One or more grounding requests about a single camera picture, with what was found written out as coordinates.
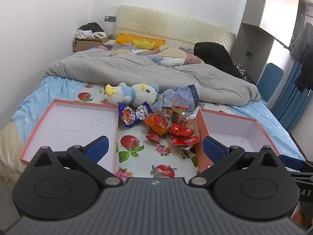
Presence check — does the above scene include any dark red snack packet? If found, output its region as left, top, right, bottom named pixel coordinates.
left=146, top=132, right=162, bottom=144

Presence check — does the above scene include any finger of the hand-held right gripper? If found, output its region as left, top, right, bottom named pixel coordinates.
left=279, top=154, right=313, bottom=175

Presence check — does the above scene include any blue chair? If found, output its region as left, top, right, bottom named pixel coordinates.
left=255, top=63, right=284, bottom=104

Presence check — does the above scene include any brown cardboard box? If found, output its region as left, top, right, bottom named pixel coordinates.
left=73, top=35, right=113, bottom=53

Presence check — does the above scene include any striped cloth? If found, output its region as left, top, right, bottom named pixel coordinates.
left=233, top=62, right=256, bottom=84

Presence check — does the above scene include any printed bed sheet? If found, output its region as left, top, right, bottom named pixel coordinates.
left=11, top=75, right=307, bottom=180

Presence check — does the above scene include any deep pink cardboard box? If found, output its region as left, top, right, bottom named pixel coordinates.
left=196, top=108, right=282, bottom=174

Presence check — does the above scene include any patterned pastel blanket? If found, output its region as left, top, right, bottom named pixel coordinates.
left=98, top=42, right=206, bottom=67

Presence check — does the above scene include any clear packet with brown bar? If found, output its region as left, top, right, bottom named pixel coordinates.
left=171, top=105, right=187, bottom=123

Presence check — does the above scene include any printed booklet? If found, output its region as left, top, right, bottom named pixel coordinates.
left=178, top=144, right=196, bottom=153

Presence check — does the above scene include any black garment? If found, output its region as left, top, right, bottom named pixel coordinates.
left=79, top=22, right=106, bottom=34

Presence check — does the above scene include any white and blue plush toy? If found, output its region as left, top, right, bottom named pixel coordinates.
left=105, top=83, right=160, bottom=106

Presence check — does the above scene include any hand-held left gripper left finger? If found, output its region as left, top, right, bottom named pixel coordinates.
left=31, top=136, right=123, bottom=188

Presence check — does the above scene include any shallow pink box lid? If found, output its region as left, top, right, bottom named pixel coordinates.
left=20, top=99, right=120, bottom=174

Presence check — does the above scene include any cream quilted headboard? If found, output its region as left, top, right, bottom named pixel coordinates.
left=114, top=4, right=237, bottom=55

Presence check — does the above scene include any white garment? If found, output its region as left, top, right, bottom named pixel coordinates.
left=74, top=29, right=107, bottom=40

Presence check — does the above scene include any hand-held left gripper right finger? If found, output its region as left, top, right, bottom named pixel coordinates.
left=189, top=136, right=281, bottom=187

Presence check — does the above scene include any grey duvet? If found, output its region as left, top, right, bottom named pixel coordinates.
left=45, top=48, right=262, bottom=107

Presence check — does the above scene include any red cake packet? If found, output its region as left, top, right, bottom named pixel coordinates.
left=169, top=122, right=199, bottom=146

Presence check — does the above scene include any yellow pillow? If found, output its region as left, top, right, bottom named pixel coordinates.
left=114, top=33, right=166, bottom=50

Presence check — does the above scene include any grey wardrobe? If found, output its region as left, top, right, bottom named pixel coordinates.
left=230, top=0, right=313, bottom=84

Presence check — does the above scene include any black jacket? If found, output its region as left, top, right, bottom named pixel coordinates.
left=193, top=42, right=245, bottom=79

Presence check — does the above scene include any blue and white plastic bag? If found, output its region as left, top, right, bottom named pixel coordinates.
left=152, top=84, right=201, bottom=115

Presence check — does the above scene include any blue curtain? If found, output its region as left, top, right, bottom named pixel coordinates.
left=270, top=58, right=313, bottom=133

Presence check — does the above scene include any orange snack packet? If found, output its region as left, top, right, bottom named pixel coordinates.
left=144, top=113, right=170, bottom=137

